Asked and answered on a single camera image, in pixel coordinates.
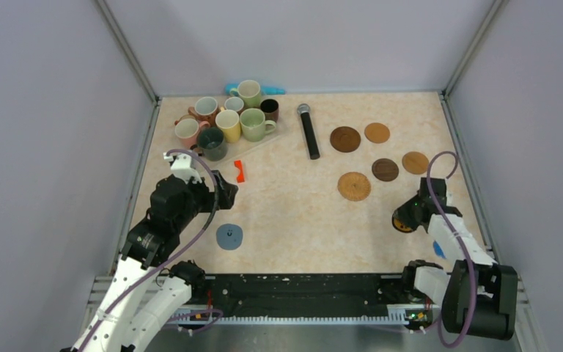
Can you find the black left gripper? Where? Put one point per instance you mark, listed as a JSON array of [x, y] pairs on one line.
[[223, 198]]

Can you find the grey smiley silicone coaster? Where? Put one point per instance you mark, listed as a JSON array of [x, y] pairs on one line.
[[229, 236]]

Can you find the orange black smiley coaster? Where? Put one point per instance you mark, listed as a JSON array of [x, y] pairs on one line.
[[399, 226]]

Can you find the blue cloud shaped coaster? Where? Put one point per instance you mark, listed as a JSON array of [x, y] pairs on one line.
[[438, 250]]

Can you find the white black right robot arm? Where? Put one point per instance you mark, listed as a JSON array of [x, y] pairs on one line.
[[479, 295]]

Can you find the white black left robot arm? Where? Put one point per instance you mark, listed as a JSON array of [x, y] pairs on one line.
[[120, 322]]

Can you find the dark wooden round coaster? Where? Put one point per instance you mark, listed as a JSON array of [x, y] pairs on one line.
[[345, 139]]

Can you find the dark walnut round coaster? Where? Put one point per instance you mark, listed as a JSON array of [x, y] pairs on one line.
[[385, 169]]

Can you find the light brown round coaster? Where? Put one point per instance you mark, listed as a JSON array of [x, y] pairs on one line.
[[377, 133]]

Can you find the tan wooden round coaster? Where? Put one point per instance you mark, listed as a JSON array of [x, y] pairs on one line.
[[415, 162]]

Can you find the orange plastic piece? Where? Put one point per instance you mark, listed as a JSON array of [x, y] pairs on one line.
[[241, 174]]

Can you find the dark green mug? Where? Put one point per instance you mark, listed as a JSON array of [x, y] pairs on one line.
[[211, 144]]

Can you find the pink mug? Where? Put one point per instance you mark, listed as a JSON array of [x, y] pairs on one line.
[[187, 131]]

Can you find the yellow mug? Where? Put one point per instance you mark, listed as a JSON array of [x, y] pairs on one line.
[[228, 121]]

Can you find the light green mug front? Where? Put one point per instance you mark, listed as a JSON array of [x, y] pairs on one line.
[[254, 125]]

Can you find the brown mug white interior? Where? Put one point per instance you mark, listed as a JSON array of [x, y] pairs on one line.
[[205, 109]]

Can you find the small grey blue mug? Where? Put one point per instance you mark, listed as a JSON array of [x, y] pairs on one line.
[[234, 104]]

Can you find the dark brown mug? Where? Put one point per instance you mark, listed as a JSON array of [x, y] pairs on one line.
[[270, 108]]

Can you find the sage green mug back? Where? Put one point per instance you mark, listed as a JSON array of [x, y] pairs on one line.
[[249, 91]]

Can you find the light blue plastic object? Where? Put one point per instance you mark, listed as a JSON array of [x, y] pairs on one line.
[[266, 90]]

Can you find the black handheld microphone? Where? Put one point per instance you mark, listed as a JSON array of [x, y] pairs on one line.
[[304, 112]]

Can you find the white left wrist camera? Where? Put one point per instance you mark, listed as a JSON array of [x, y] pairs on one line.
[[183, 165]]

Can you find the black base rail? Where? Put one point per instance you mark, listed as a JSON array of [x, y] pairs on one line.
[[311, 297]]

